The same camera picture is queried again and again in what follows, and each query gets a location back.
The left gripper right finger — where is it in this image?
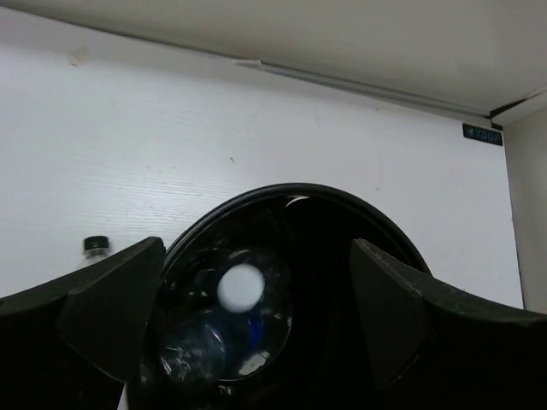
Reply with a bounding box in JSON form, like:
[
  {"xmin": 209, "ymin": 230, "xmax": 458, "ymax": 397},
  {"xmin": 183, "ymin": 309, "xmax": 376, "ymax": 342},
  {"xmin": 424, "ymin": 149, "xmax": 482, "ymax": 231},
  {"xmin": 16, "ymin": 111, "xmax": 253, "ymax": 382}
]
[{"xmin": 350, "ymin": 239, "xmax": 546, "ymax": 409}]

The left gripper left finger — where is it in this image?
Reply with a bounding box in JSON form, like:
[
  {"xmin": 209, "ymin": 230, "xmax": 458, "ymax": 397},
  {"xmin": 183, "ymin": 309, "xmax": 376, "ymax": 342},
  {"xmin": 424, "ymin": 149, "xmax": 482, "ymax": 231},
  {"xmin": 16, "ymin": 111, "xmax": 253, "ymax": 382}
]
[{"xmin": 1, "ymin": 237, "xmax": 165, "ymax": 409}]

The blue label bottle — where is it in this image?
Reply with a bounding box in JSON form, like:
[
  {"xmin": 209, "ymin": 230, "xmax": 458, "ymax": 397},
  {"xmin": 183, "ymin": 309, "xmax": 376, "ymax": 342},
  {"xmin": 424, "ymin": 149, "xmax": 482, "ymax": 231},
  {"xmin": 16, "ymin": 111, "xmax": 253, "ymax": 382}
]
[{"xmin": 159, "ymin": 248, "xmax": 293, "ymax": 390}]

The black plastic waste bin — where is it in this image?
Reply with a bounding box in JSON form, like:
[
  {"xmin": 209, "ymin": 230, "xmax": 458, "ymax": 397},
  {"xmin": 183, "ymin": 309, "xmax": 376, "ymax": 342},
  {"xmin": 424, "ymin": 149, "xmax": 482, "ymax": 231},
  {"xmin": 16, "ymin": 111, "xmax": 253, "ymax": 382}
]
[{"xmin": 127, "ymin": 183, "xmax": 428, "ymax": 409}]

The black cap clear bottle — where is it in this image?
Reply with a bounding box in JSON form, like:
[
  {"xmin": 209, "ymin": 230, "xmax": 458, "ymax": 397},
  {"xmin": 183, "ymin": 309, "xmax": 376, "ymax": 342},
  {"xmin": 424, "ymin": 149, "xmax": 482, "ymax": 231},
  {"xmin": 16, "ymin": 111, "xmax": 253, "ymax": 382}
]
[{"xmin": 82, "ymin": 236, "xmax": 112, "ymax": 267}]

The right blue corner label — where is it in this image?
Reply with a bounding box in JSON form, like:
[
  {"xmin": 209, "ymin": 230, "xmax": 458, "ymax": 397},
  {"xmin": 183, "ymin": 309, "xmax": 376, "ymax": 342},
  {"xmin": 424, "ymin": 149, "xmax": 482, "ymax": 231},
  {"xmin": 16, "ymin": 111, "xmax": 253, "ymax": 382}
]
[{"xmin": 462, "ymin": 123, "xmax": 503, "ymax": 146}]

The right aluminium frame rail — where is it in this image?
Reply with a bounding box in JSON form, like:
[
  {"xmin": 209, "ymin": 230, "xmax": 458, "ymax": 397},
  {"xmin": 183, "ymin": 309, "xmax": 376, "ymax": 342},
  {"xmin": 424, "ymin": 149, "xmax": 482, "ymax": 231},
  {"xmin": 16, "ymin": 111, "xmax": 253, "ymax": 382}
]
[{"xmin": 233, "ymin": 59, "xmax": 546, "ymax": 128}]

